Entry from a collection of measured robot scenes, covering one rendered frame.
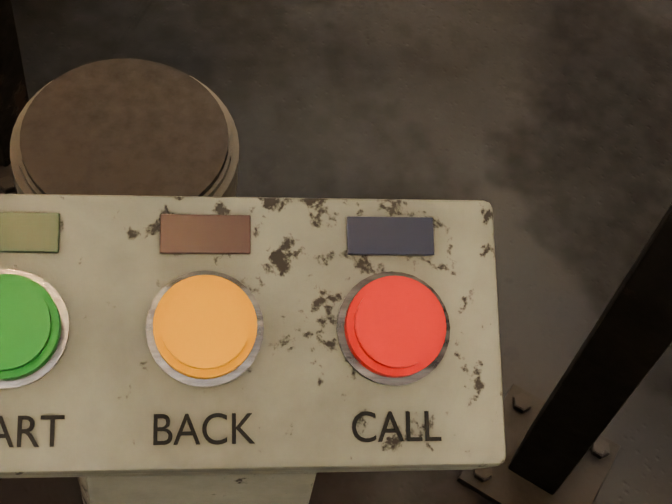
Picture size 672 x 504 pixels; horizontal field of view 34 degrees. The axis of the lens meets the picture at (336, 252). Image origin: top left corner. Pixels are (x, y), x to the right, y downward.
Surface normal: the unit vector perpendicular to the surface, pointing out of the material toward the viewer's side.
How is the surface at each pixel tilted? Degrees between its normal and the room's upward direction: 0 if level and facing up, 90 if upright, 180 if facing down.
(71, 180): 0
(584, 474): 0
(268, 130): 0
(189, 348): 20
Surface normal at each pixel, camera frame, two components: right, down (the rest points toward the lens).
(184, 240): 0.13, -0.22
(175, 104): 0.11, -0.54
